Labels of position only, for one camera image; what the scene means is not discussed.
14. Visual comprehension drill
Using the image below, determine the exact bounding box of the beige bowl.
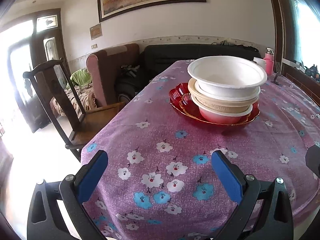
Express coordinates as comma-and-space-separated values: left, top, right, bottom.
188, 78, 259, 113

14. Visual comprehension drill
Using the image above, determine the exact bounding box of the red bowl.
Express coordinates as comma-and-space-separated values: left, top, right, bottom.
191, 96, 253, 125

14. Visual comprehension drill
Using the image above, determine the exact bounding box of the white paper bowl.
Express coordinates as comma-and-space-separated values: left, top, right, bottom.
188, 56, 267, 100

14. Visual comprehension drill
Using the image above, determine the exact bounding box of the white rimmed bowl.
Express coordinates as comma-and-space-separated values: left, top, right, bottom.
194, 81, 261, 101

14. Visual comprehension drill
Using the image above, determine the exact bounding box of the red scalloped plate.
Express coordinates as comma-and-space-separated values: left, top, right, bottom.
169, 83, 260, 126

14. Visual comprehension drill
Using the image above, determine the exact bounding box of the white cup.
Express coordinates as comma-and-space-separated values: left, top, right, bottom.
253, 57, 266, 70

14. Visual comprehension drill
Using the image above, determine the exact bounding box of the dark wooden chair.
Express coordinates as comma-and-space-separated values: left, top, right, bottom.
23, 58, 125, 161

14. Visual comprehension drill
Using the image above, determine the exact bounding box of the pink water bottle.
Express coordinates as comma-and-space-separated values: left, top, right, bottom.
264, 48, 274, 75

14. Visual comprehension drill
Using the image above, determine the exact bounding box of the purple floral tablecloth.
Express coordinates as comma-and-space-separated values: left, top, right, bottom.
81, 61, 319, 239

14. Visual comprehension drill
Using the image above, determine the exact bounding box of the pink armchair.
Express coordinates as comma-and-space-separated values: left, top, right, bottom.
49, 43, 141, 117

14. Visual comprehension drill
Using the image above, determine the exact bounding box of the wooden door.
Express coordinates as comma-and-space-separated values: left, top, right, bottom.
3, 8, 70, 132

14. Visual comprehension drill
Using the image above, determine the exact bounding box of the black sofa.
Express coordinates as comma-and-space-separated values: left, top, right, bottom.
114, 43, 261, 101

